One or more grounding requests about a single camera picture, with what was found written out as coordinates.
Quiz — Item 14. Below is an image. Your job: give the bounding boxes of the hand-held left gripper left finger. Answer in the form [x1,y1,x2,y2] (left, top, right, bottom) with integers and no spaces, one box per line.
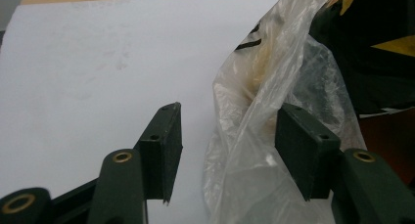
[136,102,184,205]

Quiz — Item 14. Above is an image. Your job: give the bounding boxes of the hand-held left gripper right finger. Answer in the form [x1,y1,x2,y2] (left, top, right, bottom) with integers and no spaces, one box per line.
[274,102,342,202]

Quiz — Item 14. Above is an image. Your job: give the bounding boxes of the clear printed plastic bag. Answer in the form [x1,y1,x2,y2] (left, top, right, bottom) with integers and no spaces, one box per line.
[202,0,368,224]

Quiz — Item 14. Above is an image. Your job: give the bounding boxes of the brown rectangular box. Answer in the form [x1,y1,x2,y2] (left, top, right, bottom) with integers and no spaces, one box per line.
[357,111,415,186]

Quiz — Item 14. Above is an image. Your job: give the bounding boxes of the black yellow chips packet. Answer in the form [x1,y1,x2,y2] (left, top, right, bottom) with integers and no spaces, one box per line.
[309,0,415,118]

